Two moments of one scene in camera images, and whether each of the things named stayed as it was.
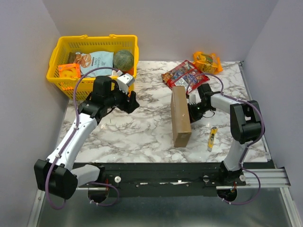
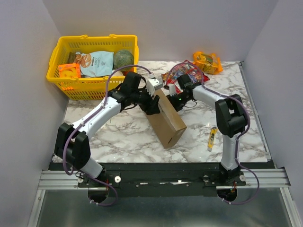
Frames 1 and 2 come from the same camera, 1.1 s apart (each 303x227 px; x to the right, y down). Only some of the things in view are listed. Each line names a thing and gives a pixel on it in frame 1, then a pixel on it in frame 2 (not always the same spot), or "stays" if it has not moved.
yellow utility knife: [213, 131] stays
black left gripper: [129, 106] → [151, 107]
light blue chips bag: [91, 60] stays
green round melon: [123, 60] stays
